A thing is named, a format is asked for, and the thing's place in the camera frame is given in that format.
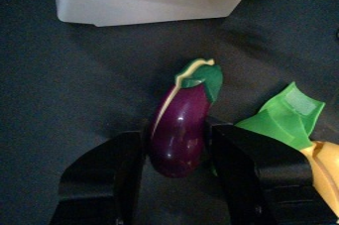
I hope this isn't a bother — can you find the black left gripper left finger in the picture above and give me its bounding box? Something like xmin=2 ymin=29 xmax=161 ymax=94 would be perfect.
xmin=48 ymin=130 xmax=148 ymax=225

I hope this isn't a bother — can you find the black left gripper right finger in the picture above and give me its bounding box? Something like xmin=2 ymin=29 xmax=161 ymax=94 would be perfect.
xmin=207 ymin=121 xmax=339 ymax=225

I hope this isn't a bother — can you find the purple toy eggplant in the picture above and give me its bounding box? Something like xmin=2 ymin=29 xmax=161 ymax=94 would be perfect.
xmin=147 ymin=57 xmax=226 ymax=179

